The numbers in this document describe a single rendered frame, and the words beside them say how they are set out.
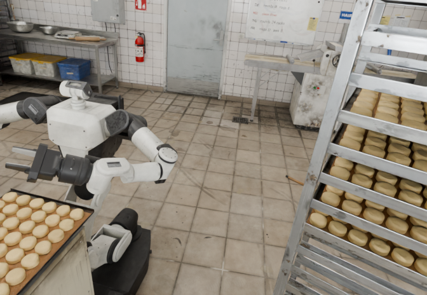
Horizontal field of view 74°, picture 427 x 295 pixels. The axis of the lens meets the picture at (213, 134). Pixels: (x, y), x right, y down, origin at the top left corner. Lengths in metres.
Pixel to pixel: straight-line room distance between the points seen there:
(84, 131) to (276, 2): 4.13
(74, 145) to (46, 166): 0.42
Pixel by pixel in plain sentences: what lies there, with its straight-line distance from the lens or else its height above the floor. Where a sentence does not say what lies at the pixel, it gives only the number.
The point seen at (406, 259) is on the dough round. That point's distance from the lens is 0.97.
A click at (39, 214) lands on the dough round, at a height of 0.92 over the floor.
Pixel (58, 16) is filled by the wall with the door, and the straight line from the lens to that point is 6.04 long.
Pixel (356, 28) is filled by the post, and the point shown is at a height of 1.70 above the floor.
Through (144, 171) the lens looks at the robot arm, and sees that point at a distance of 1.05.
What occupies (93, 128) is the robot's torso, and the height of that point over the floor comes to 1.19.
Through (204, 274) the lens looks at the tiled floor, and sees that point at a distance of 2.18.
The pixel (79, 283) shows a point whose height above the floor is 0.59.
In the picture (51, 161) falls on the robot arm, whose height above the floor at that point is 1.25.
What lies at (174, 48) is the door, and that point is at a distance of 5.26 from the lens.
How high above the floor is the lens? 1.74
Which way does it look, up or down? 26 degrees down
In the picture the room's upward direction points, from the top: 6 degrees clockwise
